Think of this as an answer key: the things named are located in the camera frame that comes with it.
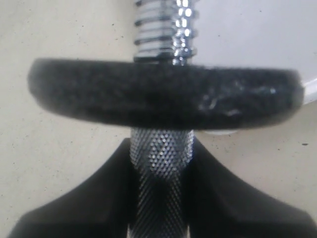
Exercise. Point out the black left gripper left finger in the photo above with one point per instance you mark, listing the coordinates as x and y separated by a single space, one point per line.
97 208

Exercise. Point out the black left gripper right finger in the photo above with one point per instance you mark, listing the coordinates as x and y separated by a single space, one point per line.
218 204

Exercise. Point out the chrome threaded dumbbell bar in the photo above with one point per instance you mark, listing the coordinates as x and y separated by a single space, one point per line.
165 35

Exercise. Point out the black far weight plate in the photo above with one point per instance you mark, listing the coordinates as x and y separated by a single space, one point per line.
163 96

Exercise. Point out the white rectangular plastic tray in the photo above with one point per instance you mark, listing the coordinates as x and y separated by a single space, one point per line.
260 33

